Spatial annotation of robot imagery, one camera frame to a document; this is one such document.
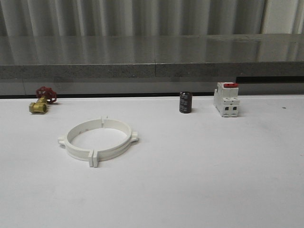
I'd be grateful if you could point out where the white half pipe clamp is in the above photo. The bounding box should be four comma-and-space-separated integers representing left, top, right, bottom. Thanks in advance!
57, 118, 103, 167
89, 118, 138, 167

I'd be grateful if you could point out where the black cylindrical capacitor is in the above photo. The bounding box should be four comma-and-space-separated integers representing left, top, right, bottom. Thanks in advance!
179, 91, 192, 114

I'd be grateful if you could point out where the white red circuit breaker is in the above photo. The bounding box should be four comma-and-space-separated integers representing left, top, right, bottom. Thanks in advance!
214, 82, 240, 117

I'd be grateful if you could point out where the brass valve red handwheel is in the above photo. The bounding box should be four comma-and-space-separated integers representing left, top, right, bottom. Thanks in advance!
29, 86, 57, 114

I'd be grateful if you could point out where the grey stone countertop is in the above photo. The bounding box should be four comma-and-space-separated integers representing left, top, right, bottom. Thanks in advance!
0, 34, 304, 97

